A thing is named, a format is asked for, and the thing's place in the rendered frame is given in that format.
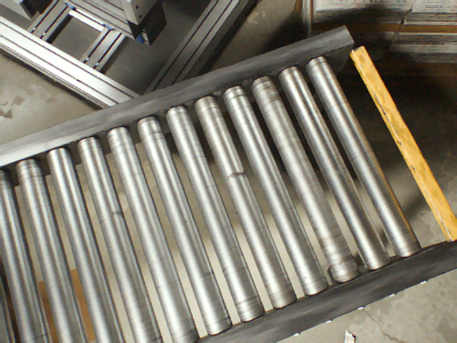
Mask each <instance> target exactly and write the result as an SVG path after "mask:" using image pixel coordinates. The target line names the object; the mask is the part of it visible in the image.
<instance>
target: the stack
mask: <svg viewBox="0 0 457 343"><path fill-rule="evenodd" d="M312 10H313V23H375V24H400V23H401V22H403V25H457V0H312ZM294 12H295V13H299V17H298V22H297V27H296V31H295V33H294V42H299V41H300V0H296V3H295V5H294ZM301 20H302V29H301V40H304V39H307V38H309V37H313V36H315V35H319V34H321V33H324V32H327V31H311V14H310V0H301ZM402 27H403V26H402ZM402 27H401V28H402ZM348 32H349V34H350V35H351V37H352V39H353V41H354V46H353V48H352V50H353V49H355V48H358V47H361V46H364V47H365V50H366V51H367V53H368V55H369V57H370V59H371V61H372V62H374V63H376V62H378V60H380V63H457V33H399V30H398V31H348ZM375 68H376V70H377V71H378V74H379V75H402V76H422V77H421V78H420V79H409V78H381V79H382V81H383V83H384V85H385V86H401V87H431V88H457V69H397V68H377V66H376V67H375ZM339 74H359V72H358V70H357V68H356V67H343V69H342V71H340V72H339ZM337 81H338V83H339V85H343V86H366V85H365V83H364V81H363V79H362V78H349V77H337Z"/></svg>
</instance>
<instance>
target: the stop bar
mask: <svg viewBox="0 0 457 343"><path fill-rule="evenodd" d="M350 56H351V58H352V60H353V62H354V64H355V66H356V68H357V70H358V72H359V74H360V75H361V77H362V79H363V81H364V83H365V85H366V87H367V88H368V90H369V92H370V94H371V96H372V98H373V100H374V102H375V104H376V106H377V108H378V110H379V112H380V114H381V115H382V117H383V119H384V121H385V123H386V125H387V127H388V129H389V130H390V132H391V134H392V136H393V138H394V140H395V142H396V144H397V146H398V147H399V150H400V151H401V154H402V156H403V157H404V159H405V161H406V163H407V165H408V167H409V169H410V170H411V172H412V174H413V176H414V178H415V180H416V182H417V184H418V186H419V187H420V190H421V192H422V194H423V196H424V197H425V199H426V201H427V203H428V205H429V207H430V209H431V211H432V212H433V214H434V216H435V218H436V220H437V222H438V224H439V226H440V228H441V230H442V232H443V234H444V236H445V238H446V239H447V241H448V242H449V243H452V242H455V241H457V218H456V217H455V215H454V213H453V211H452V209H451V208H450V205H449V202H448V201H447V200H446V198H445V196H444V194H443V192H442V191H441V189H440V187H439V185H438V183H437V181H436V180H435V177H434V176H433V174H432V172H431V170H430V168H429V166H428V165H427V163H426V161H425V159H424V157H423V156H422V153H421V152H420V149H419V148H418V146H417V144H416V142H415V140H414V139H413V137H412V135H411V133H410V131H409V129H408V128H407V125H406V124H405V122H404V120H403V118H402V116H401V114H400V113H399V111H398V109H397V107H396V105H395V104H394V102H393V100H392V98H391V96H390V94H389V92H388V90H387V88H386V87H385V85H384V83H383V81H382V79H381V78H380V76H379V74H378V71H377V70H376V68H375V66H374V64H373V62H372V61H371V59H370V57H369V55H368V53H367V51H366V50H365V47H364V46H361V47H358V48H355V49H353V50H352V51H351V53H350Z"/></svg>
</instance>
